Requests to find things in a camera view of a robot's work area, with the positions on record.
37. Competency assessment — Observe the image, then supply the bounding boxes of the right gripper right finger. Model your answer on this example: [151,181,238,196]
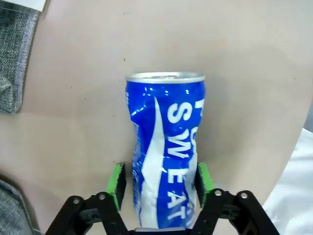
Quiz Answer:
[191,161,281,235]

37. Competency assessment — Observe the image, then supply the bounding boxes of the person in white jacket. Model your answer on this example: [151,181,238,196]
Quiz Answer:
[262,127,313,235]

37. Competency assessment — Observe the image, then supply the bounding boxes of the blue crushed drink can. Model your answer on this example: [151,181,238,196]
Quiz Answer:
[125,71,207,230]

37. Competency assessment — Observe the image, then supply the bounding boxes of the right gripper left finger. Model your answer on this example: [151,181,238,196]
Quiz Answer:
[45,162,130,235]

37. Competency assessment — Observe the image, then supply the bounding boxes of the grey fabric basket Plastic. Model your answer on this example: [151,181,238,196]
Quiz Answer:
[0,0,42,114]

